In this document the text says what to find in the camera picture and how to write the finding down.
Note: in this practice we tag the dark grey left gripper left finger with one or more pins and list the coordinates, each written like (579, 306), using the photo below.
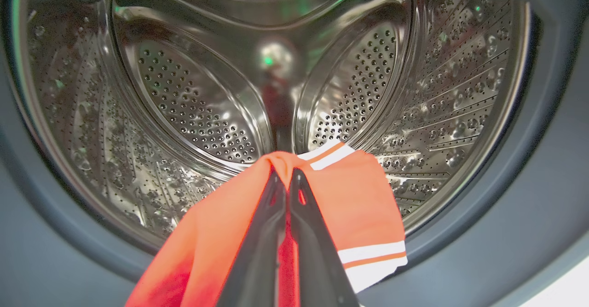
(262, 261)

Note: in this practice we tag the red garment with white stripe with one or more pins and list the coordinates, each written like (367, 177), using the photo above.
(216, 242)

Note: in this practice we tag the white washing machine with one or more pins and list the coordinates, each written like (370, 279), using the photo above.
(561, 288)

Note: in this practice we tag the perforated steel washer drum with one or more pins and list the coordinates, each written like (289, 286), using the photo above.
(193, 95)

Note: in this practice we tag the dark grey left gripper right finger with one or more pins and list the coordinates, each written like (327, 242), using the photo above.
(317, 261)

